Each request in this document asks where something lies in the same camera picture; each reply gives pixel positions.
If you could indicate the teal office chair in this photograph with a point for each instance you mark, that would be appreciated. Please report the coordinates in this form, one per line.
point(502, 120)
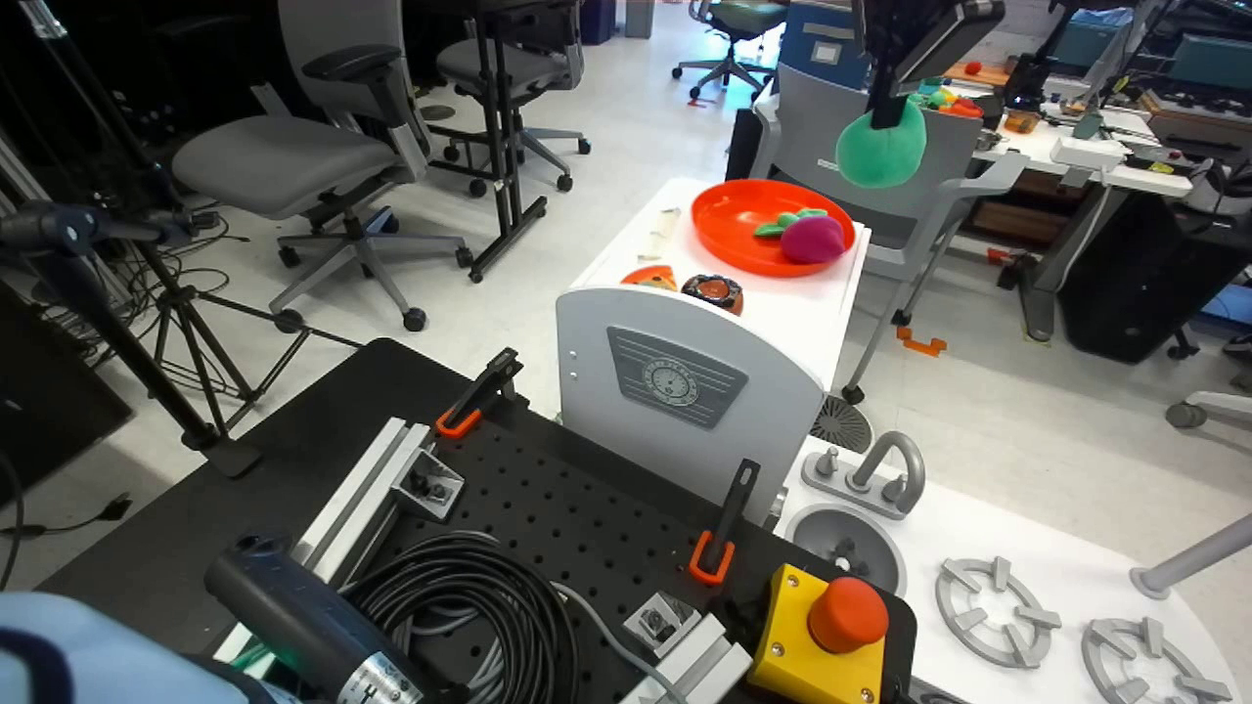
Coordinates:
point(744, 19)

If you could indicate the grey cushioned office chair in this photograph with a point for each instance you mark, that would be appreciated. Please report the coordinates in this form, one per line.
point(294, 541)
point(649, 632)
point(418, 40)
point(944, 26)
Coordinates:
point(275, 160)

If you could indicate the black orange clamp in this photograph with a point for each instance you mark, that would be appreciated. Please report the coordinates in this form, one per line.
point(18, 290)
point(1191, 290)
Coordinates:
point(722, 534)
point(478, 392)

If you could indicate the round green plushie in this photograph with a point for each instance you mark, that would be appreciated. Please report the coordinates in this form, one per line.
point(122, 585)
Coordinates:
point(884, 151)

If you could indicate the grey metal pole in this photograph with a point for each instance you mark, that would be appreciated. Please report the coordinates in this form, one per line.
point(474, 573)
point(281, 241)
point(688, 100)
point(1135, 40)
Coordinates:
point(1195, 558)

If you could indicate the white desk with toys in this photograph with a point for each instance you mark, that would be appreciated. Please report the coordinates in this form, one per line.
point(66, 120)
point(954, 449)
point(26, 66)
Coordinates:
point(1109, 140)

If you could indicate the white toy kitchen cabinet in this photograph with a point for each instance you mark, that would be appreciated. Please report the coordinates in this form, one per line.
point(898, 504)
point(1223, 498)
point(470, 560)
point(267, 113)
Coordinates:
point(680, 392)

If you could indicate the dark round floor base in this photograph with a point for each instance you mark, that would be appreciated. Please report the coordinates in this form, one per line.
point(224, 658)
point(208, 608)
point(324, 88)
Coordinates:
point(842, 422)

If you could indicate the grey plastic chair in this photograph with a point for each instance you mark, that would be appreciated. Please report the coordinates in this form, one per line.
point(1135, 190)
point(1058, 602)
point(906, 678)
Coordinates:
point(954, 159)

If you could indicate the toy orange pizza slice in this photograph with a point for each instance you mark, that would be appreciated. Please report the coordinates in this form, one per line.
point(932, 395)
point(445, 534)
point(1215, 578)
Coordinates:
point(652, 276)

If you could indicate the black box under desk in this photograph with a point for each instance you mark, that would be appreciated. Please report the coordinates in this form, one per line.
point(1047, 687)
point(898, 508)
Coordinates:
point(1148, 285)

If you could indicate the yellow emergency stop button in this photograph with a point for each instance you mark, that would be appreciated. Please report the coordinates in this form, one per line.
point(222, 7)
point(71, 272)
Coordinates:
point(804, 637)

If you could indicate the black table stand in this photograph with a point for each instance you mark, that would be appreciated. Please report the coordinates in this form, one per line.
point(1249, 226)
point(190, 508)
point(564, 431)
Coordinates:
point(502, 168)

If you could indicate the small green plush leaf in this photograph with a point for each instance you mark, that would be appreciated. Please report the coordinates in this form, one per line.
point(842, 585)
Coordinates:
point(783, 225)

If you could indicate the dark office chair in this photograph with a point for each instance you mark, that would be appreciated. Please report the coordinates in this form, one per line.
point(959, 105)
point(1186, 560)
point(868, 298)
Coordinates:
point(502, 62)

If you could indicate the magenta plushie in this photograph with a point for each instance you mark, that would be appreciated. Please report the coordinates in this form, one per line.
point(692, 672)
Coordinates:
point(811, 241)

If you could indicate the orange plate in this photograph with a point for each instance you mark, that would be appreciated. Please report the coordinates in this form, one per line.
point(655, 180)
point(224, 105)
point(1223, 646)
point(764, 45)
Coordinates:
point(744, 241)

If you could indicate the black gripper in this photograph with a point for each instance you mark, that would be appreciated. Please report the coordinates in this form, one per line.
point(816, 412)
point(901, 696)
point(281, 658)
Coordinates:
point(927, 37)

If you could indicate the aluminium extrusion rail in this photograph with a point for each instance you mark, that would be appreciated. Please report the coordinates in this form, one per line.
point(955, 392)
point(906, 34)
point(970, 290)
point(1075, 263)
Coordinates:
point(699, 665)
point(358, 503)

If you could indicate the toy chocolate donut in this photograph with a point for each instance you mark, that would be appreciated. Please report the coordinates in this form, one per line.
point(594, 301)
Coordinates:
point(714, 296)

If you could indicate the black camera tripod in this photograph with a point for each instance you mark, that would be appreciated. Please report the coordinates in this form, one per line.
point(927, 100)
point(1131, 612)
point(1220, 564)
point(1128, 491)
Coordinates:
point(104, 315)

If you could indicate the dark blue cylindrical tool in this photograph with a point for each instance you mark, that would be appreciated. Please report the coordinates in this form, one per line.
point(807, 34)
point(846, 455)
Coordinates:
point(294, 612)

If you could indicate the grey toy burner grate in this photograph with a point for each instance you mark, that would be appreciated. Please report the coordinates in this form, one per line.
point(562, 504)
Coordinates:
point(1156, 665)
point(998, 612)

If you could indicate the light blue object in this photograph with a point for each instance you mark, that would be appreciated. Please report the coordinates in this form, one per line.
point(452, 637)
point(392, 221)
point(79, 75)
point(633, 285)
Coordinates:
point(93, 649)

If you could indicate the small metal mounting plate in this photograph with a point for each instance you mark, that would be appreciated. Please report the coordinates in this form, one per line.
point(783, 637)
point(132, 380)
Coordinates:
point(659, 622)
point(434, 486)

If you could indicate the blue storage bin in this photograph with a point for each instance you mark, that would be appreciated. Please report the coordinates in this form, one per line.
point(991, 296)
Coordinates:
point(822, 45)

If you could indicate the orange floor bracket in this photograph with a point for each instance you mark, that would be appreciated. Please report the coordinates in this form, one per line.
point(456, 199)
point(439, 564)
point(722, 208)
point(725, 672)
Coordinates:
point(923, 340)

